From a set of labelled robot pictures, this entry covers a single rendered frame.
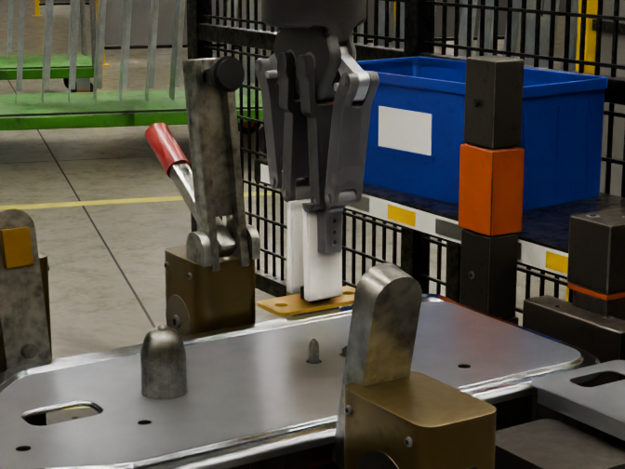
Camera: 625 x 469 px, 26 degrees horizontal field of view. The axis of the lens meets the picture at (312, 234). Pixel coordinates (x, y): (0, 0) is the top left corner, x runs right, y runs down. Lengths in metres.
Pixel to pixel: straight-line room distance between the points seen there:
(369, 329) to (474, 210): 0.49
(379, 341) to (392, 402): 0.04
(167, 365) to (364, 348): 0.17
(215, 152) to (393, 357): 0.34
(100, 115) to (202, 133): 6.51
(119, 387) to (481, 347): 0.29
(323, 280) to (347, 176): 0.09
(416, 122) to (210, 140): 0.41
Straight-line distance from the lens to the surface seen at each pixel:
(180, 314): 1.15
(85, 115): 7.60
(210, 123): 1.12
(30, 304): 1.07
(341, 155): 0.94
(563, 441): 0.95
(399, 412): 0.80
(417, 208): 1.44
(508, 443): 0.94
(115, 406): 0.95
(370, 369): 0.84
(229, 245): 1.12
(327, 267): 1.00
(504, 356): 1.05
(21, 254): 1.06
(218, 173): 1.12
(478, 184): 1.29
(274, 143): 1.01
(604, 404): 0.96
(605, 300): 1.16
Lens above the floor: 1.33
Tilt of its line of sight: 13 degrees down
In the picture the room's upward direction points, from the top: straight up
